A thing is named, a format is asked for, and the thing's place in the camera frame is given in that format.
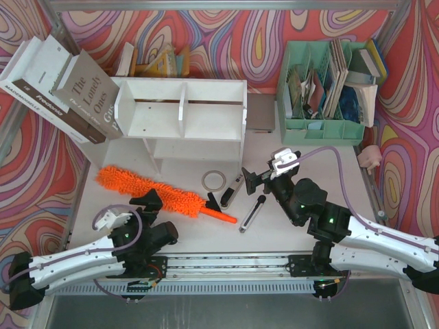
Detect orange microfiber duster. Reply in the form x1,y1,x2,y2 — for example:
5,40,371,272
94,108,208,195
95,164,238,225

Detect clear tape roll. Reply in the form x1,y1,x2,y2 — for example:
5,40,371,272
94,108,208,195
201,170,226,193

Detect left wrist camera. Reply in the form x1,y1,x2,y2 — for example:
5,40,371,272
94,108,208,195
92,210,131,231

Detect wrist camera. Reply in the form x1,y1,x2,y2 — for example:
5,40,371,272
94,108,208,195
92,210,131,231
268,147,301,180

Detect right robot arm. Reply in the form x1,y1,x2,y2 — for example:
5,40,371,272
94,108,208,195
242,169,438,294

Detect grey notebook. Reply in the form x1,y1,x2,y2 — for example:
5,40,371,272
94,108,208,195
246,93,275,131

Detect mint green desk organizer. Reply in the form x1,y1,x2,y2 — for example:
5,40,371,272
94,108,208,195
276,41,365,146

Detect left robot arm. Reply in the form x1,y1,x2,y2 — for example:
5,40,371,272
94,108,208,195
5,190,178,310

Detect white books beside organizer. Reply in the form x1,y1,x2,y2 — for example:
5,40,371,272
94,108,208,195
342,38,389,127

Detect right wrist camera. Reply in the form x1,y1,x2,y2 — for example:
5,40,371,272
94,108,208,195
268,147,301,180

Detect black binder clip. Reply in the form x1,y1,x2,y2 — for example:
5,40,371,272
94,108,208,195
205,192,222,212

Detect large grey white book stack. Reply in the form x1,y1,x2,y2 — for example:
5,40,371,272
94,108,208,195
1,36,123,144

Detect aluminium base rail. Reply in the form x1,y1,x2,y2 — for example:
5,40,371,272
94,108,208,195
104,248,409,280

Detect black white marker pen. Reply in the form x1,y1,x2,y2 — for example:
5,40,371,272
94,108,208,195
239,195,266,234

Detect white wooden bookshelf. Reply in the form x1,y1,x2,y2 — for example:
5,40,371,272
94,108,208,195
113,77,247,173

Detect black grey stapler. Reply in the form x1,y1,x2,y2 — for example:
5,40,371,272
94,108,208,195
220,173,244,210

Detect small books behind shelf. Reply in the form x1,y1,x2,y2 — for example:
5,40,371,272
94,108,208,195
106,42,190,77

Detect pink piggy figurine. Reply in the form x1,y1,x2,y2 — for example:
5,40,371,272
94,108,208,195
357,145,382,175

